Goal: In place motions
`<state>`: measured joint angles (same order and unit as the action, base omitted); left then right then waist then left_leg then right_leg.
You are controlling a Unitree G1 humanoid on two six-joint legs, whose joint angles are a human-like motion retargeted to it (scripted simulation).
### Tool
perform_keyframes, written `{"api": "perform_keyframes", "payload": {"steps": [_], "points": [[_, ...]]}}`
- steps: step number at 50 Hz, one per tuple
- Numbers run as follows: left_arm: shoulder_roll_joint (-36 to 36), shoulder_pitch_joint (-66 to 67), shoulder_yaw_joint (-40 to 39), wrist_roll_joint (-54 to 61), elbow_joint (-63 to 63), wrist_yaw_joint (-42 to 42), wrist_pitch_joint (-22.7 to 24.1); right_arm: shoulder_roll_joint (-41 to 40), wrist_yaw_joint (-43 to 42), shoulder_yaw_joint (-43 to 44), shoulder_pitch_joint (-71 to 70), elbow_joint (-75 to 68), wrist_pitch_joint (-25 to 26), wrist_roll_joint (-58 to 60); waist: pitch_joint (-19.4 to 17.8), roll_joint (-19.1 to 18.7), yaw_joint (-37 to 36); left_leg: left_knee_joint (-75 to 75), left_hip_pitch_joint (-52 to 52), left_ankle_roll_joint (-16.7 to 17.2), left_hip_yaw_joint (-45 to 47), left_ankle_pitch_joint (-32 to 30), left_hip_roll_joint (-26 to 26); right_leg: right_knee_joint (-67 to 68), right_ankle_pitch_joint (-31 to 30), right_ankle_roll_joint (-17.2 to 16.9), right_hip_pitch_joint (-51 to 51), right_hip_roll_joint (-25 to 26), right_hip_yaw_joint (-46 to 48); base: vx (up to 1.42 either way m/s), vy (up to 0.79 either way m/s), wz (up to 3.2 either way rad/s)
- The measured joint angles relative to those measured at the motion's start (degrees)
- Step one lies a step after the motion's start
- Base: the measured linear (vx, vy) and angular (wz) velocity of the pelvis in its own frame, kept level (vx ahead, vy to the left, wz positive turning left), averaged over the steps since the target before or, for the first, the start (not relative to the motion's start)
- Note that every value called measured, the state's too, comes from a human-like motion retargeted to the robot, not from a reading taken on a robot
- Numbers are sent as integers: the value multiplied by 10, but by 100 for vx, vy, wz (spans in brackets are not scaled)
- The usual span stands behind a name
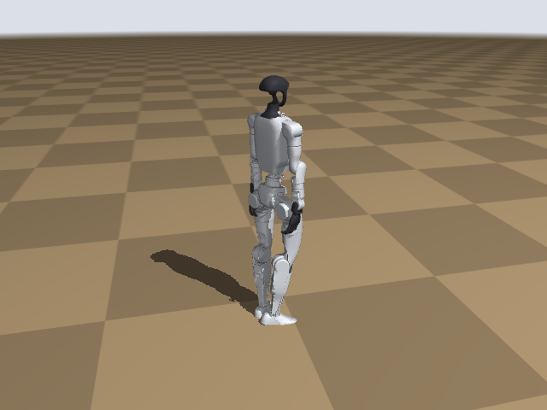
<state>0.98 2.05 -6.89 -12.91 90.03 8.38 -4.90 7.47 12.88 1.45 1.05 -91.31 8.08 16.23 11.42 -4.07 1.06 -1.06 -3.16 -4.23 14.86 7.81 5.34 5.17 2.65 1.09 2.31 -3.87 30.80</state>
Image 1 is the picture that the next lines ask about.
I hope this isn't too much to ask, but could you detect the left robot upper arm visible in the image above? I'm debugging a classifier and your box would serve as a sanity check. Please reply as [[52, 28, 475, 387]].
[[247, 113, 258, 160]]

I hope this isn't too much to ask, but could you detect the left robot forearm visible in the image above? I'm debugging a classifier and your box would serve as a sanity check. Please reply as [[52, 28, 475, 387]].
[[250, 156, 262, 190]]

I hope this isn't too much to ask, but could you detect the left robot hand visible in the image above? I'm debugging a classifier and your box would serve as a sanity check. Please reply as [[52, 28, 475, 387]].
[[249, 183, 257, 217]]

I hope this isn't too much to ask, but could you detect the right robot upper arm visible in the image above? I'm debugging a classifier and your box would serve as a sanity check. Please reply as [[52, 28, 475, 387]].
[[282, 120, 306, 175]]

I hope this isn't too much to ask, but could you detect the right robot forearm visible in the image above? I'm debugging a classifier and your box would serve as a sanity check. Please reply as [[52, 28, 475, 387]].
[[291, 162, 306, 210]]

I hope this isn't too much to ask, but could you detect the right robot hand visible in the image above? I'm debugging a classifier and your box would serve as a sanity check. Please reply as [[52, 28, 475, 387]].
[[281, 202, 303, 234]]

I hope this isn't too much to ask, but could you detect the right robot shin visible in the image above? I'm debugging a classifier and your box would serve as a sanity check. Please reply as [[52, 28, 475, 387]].
[[270, 259, 293, 317]]

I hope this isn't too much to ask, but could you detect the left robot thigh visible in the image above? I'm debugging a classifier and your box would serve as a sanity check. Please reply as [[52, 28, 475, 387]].
[[248, 190, 274, 262]]

